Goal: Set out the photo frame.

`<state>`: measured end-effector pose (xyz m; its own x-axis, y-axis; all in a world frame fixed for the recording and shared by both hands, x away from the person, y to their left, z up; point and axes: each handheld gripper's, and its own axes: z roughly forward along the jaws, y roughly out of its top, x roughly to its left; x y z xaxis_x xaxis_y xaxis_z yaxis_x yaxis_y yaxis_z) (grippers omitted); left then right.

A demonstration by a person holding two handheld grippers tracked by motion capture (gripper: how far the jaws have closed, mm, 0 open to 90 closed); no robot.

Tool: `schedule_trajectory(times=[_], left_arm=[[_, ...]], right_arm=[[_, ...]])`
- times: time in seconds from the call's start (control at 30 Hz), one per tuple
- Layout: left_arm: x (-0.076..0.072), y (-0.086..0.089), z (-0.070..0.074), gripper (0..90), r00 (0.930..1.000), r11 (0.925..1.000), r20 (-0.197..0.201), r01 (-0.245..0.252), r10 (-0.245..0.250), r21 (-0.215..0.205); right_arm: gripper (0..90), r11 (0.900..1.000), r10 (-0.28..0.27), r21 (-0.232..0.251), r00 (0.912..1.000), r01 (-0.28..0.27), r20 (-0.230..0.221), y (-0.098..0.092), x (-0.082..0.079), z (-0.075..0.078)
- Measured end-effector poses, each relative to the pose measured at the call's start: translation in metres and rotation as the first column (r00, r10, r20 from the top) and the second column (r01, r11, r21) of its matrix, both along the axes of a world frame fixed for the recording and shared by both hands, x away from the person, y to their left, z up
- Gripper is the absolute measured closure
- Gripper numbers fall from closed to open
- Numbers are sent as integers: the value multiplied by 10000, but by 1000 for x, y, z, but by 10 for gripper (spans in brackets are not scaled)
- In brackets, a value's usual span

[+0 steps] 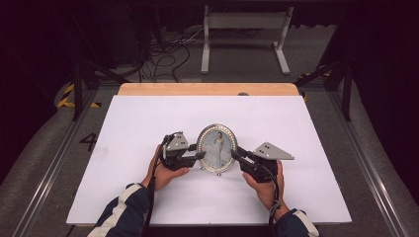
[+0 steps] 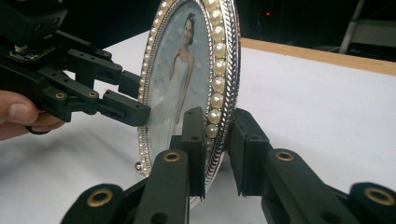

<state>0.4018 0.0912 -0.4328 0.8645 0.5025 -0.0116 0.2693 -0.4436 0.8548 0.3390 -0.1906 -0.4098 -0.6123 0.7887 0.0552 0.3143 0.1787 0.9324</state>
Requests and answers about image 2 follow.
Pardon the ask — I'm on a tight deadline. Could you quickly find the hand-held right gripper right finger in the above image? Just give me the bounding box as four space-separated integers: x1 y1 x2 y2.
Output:
228 107 359 224

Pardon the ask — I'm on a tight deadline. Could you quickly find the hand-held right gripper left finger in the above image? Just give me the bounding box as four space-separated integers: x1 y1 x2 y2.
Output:
134 106 206 224

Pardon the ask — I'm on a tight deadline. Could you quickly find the oval pearl-trimmed photo frame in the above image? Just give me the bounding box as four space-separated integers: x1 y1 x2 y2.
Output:
134 0 243 209

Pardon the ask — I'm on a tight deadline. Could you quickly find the white metal stand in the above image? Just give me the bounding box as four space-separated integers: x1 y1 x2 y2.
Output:
338 0 396 62

